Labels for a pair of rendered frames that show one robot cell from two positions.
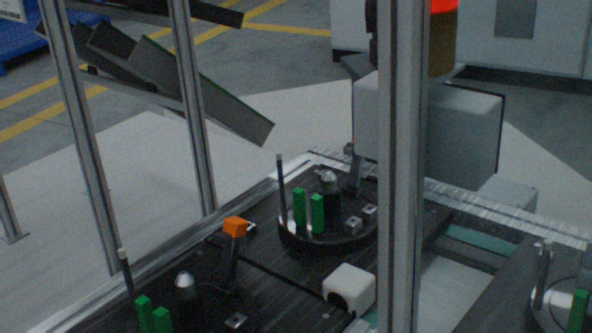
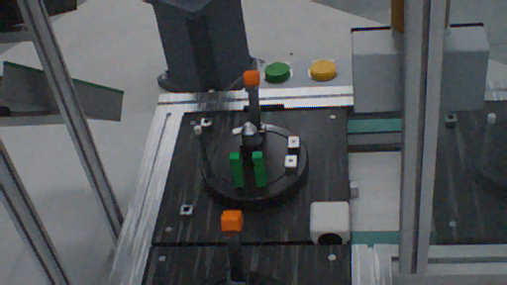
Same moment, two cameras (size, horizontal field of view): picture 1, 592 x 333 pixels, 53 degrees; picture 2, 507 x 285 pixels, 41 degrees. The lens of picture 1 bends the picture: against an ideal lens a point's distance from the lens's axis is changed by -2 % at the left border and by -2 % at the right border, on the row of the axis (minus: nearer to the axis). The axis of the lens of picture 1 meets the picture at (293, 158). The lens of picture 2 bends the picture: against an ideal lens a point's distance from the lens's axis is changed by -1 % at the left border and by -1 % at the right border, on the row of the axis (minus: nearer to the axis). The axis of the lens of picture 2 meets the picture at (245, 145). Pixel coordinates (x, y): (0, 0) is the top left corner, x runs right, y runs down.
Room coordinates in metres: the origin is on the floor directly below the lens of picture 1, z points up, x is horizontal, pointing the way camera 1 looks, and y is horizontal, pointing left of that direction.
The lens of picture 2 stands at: (0.10, 0.28, 1.60)
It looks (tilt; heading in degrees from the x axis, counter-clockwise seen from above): 42 degrees down; 331
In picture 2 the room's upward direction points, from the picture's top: 10 degrees counter-clockwise
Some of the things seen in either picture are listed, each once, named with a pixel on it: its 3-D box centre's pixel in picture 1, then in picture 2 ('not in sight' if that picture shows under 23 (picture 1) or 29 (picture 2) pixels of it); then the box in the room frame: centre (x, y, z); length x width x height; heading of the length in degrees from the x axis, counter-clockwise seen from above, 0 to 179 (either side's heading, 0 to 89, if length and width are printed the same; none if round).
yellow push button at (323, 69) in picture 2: not in sight; (323, 71); (0.78, -0.25, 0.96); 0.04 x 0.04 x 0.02
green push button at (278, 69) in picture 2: not in sight; (277, 73); (0.82, -0.20, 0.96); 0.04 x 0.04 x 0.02
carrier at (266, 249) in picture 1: (329, 196); (252, 146); (0.67, -0.04, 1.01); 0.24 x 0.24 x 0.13; 49
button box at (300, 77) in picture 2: not in sight; (324, 87); (0.78, -0.25, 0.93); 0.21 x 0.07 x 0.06; 49
